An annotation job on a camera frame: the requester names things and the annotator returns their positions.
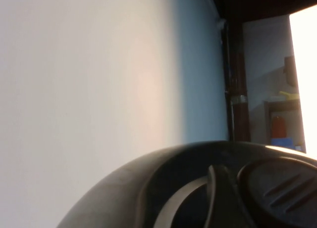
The red canister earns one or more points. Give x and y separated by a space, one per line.
278 127

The stainless steel pot lid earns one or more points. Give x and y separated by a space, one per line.
119 193

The black vertical pole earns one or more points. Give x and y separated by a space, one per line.
237 76

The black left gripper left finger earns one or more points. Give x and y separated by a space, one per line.
220 195

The brown wooden shelf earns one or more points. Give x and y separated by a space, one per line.
268 119

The yellow object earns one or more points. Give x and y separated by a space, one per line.
288 95

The blue box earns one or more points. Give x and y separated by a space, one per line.
282 141

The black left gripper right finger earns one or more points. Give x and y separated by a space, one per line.
284 195

